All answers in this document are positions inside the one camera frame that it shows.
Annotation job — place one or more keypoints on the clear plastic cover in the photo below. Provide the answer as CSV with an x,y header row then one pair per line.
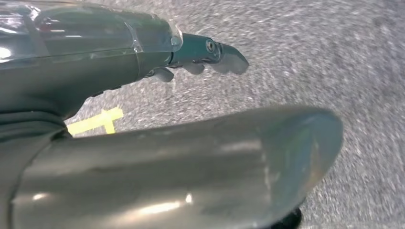
x,y
79,28

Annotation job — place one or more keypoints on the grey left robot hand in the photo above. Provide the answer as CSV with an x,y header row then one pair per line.
x,y
189,167

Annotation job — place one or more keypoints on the yellow floor tape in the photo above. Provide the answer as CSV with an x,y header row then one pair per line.
x,y
95,121

